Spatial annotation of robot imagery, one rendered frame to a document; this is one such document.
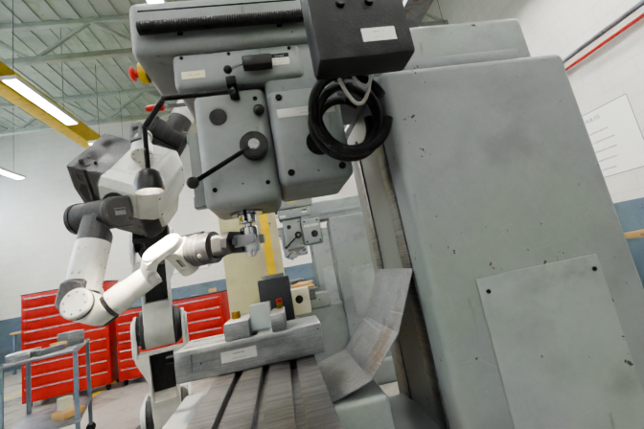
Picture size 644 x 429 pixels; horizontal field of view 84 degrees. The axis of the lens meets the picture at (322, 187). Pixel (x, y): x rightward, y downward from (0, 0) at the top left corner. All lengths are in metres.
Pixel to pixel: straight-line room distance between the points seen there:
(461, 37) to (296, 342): 0.96
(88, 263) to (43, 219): 10.65
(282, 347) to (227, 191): 0.40
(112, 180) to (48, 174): 10.73
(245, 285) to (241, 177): 1.86
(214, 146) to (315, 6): 0.41
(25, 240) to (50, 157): 2.26
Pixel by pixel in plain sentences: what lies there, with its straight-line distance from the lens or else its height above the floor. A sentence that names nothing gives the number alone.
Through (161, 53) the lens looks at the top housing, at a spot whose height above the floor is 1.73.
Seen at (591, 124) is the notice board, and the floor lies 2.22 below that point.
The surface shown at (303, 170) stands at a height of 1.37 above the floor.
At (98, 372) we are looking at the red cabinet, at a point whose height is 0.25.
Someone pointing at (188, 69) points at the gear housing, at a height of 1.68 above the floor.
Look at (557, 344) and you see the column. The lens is 0.95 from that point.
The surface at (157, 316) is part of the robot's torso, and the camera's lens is 1.57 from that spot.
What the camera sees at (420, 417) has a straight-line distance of 1.07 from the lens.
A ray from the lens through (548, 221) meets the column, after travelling 0.96.
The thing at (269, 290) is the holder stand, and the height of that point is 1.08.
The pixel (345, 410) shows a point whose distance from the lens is 0.86.
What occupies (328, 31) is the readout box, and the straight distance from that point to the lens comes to 0.76.
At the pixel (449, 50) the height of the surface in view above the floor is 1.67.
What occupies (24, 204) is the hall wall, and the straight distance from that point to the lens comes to 12.14.
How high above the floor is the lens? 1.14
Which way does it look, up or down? 12 degrees up
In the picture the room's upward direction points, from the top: 11 degrees counter-clockwise
